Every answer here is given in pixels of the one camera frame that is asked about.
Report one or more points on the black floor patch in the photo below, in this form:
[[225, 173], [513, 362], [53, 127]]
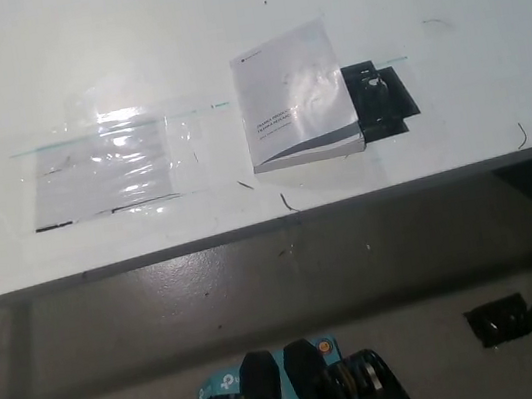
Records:
[[498, 322]]

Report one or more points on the black flat packet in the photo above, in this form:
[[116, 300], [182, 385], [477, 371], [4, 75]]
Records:
[[383, 105]]

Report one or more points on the white grey product manual book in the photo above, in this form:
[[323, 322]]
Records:
[[290, 99]]

